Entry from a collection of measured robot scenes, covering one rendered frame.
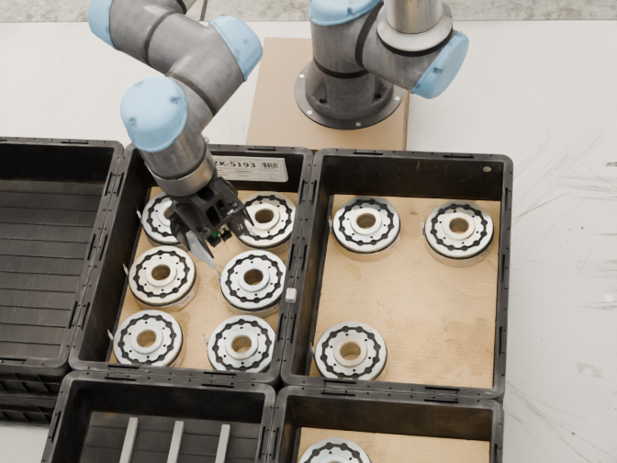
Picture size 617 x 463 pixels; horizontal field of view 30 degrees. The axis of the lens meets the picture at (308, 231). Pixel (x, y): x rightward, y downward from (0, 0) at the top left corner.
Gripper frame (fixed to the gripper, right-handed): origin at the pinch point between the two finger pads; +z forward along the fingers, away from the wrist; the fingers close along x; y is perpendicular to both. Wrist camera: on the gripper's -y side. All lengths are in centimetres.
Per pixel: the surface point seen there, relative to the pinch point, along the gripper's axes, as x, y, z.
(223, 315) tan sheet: -5.1, 0.5, 16.5
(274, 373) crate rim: -5.9, 18.2, 6.3
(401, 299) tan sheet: 16.5, 16.0, 19.0
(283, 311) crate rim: 0.6, 11.3, 7.1
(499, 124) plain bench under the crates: 55, -6, 36
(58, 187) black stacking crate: -11.7, -37.6, 15.9
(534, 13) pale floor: 120, -66, 114
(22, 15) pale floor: 16, -167, 102
